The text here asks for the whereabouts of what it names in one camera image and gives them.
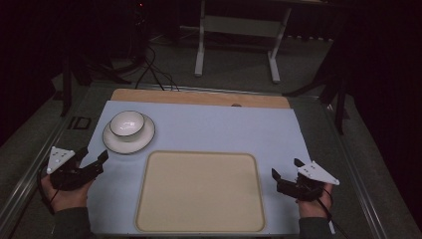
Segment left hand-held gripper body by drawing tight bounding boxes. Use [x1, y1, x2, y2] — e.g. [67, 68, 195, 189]
[45, 145, 105, 192]

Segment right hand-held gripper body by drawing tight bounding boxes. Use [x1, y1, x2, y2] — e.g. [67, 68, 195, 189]
[276, 160, 340, 202]

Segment white plate with dark rim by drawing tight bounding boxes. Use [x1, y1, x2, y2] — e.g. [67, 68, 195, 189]
[102, 113, 156, 155]

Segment white bowl with dark rim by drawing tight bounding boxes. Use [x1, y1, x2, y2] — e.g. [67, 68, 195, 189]
[108, 110, 146, 138]

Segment person's right hand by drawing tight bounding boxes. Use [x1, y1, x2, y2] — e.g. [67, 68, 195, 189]
[296, 183, 334, 219]

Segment person's left hand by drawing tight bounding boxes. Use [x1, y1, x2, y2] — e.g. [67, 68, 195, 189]
[40, 173, 97, 214]

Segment black metal stand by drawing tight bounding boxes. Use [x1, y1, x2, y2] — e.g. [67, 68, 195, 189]
[283, 49, 351, 136]
[59, 54, 133, 118]

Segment light blue table mat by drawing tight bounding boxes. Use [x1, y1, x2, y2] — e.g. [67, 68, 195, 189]
[81, 100, 314, 237]

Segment beige tray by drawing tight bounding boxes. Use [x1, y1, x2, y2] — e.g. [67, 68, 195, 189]
[133, 149, 267, 234]

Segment wooden table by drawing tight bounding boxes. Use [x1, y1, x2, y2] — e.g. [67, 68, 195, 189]
[109, 88, 292, 110]

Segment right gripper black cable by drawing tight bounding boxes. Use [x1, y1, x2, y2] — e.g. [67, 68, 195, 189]
[307, 183, 351, 239]

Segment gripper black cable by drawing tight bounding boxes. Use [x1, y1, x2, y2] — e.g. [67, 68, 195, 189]
[307, 183, 351, 239]
[36, 161, 62, 215]

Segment black rectangular floor bracket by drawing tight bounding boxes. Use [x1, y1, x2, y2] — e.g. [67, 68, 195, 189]
[67, 116, 93, 131]

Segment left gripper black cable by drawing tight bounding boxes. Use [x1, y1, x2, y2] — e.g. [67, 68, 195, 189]
[36, 161, 62, 215]

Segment metal floor rail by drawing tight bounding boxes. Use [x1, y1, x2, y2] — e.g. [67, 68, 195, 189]
[0, 109, 83, 230]
[321, 98, 391, 239]

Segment black floor cables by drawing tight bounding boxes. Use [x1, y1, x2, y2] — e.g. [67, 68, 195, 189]
[133, 45, 181, 93]

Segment white metal table frame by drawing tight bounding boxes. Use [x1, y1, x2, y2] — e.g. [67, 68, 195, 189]
[193, 0, 294, 85]

